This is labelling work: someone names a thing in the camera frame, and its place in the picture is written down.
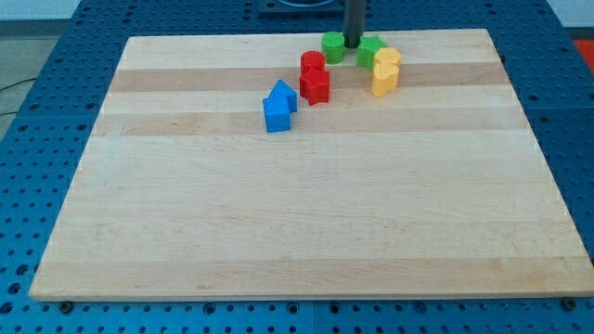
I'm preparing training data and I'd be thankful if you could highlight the green cylinder block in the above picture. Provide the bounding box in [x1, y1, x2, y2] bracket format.
[321, 32, 344, 64]

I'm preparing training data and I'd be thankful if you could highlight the blue cube block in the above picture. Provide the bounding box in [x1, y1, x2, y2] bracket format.
[263, 96, 291, 133]

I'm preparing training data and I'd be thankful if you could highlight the blue triangle block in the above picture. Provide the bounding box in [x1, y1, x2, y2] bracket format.
[268, 80, 298, 113]

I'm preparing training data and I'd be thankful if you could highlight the red star block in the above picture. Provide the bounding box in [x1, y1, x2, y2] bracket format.
[299, 69, 330, 106]

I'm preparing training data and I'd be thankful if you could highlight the red cylinder block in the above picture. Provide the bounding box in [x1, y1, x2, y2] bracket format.
[300, 50, 326, 75]

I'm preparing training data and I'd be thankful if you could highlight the yellow heart block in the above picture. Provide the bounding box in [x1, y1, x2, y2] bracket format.
[371, 63, 399, 96]

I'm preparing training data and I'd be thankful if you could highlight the green star block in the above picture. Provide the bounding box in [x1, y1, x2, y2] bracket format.
[356, 35, 387, 71]

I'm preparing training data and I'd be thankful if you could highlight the yellow hexagon block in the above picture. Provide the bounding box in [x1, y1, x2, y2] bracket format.
[373, 47, 402, 68]

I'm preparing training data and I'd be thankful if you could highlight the light wooden board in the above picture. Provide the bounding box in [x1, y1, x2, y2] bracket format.
[29, 29, 593, 302]

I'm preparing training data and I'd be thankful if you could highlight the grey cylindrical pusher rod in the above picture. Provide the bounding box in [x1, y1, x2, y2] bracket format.
[342, 0, 367, 48]

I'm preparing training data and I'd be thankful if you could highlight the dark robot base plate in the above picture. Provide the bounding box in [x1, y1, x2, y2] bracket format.
[255, 0, 343, 15]

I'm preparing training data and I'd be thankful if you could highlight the black cable on floor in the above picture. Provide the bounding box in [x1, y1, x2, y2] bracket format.
[0, 76, 37, 117]

